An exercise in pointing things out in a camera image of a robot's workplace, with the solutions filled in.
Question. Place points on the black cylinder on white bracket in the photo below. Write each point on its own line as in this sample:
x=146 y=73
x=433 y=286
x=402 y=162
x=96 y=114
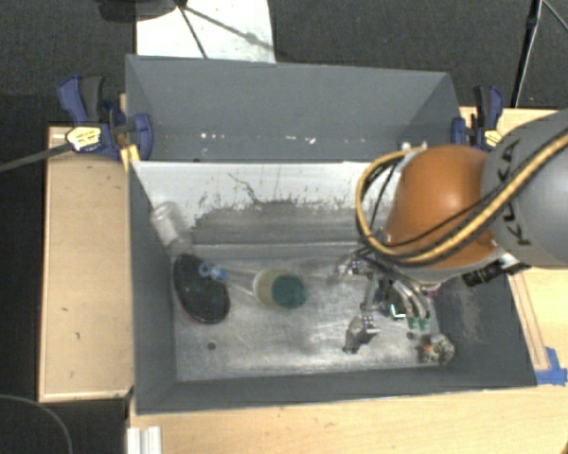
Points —
x=483 y=274

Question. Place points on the black oval dish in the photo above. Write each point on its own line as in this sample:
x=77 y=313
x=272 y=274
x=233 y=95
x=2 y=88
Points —
x=201 y=291

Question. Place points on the clear plastic bottle green base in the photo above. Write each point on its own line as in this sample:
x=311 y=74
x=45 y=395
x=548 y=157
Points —
x=286 y=290

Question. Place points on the grey-brown lumpy toy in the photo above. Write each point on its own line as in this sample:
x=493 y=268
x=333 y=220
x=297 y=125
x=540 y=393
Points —
x=436 y=349

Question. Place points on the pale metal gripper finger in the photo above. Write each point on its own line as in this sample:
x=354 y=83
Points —
x=348 y=267
x=360 y=331

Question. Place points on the pale wood board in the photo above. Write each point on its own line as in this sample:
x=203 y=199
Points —
x=87 y=263

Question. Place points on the grey metal bin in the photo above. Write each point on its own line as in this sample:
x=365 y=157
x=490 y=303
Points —
x=274 y=343

